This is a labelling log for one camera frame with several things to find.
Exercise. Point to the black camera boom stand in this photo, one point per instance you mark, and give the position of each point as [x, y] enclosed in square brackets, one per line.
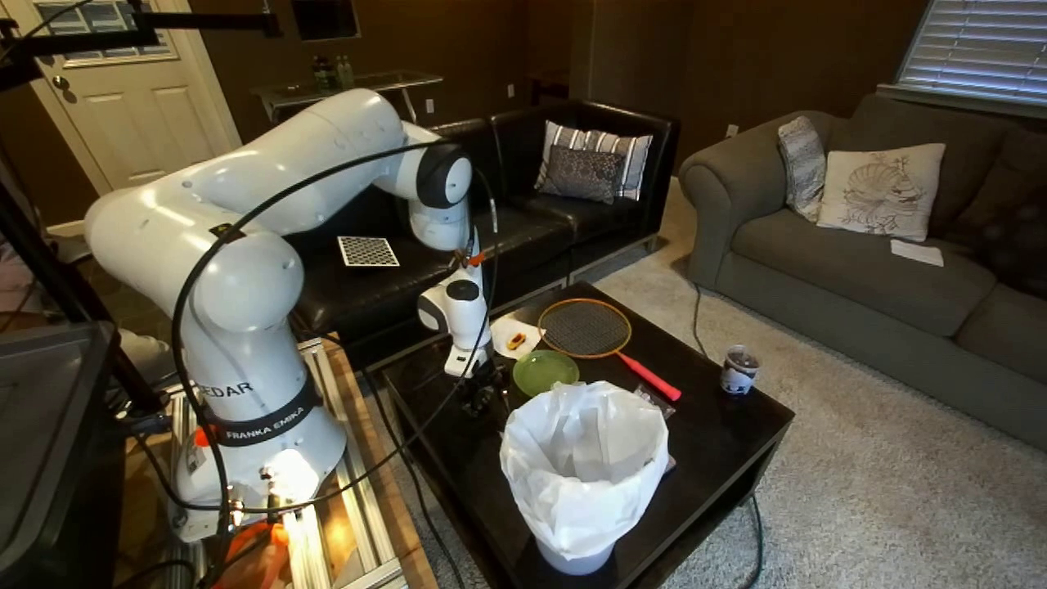
[199, 20]

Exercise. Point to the orange badminton racket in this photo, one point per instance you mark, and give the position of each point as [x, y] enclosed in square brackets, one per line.
[586, 330]

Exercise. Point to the black leather loveseat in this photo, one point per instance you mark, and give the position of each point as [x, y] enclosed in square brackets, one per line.
[589, 234]

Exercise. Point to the white lined trash bin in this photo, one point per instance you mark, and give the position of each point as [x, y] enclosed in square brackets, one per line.
[584, 458]

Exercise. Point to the green plastic plate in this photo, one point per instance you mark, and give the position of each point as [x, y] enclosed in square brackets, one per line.
[544, 373]

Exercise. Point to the dark patterned throw pillow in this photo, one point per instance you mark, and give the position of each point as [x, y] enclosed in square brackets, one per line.
[1010, 217]

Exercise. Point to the white printed throw pillow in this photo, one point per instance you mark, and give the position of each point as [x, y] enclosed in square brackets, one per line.
[883, 191]

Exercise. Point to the striped white throw pillow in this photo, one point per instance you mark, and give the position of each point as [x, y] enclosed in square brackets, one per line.
[594, 134]
[803, 167]

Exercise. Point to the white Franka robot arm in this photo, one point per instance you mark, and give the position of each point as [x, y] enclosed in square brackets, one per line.
[218, 264]

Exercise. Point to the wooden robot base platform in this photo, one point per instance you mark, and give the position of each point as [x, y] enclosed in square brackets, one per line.
[366, 545]

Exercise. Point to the white paper napkin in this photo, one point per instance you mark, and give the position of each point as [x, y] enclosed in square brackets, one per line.
[505, 330]

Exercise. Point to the white paper sheet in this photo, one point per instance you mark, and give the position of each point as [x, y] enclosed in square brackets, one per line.
[919, 253]

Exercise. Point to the small dark bottle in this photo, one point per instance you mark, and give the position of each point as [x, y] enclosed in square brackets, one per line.
[344, 73]
[326, 73]

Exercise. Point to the white plastic trash bin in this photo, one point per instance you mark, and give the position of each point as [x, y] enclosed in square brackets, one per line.
[577, 558]

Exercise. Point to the dark drink can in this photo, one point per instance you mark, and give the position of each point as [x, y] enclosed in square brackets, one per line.
[742, 373]

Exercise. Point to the gray fabric sofa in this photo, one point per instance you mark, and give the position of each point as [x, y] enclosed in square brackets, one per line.
[852, 283]

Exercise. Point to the white panel door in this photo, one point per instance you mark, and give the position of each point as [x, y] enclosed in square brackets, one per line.
[131, 119]

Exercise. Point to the white window blinds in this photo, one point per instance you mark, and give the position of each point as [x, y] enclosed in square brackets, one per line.
[984, 55]

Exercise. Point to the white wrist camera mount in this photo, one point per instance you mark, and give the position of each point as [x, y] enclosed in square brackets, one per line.
[462, 360]

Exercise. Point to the gray textured throw pillow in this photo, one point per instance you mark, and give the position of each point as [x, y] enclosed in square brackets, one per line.
[584, 176]

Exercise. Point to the black equipment cabinet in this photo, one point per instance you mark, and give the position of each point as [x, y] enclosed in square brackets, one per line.
[54, 458]

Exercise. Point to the glass top console table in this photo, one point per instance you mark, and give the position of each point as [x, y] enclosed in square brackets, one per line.
[288, 95]

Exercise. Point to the brown pastry piece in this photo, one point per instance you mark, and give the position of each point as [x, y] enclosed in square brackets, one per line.
[520, 342]

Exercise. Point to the dark wall picture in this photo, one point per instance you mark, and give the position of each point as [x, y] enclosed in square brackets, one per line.
[326, 20]

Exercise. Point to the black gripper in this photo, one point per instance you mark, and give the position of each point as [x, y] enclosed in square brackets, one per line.
[485, 380]

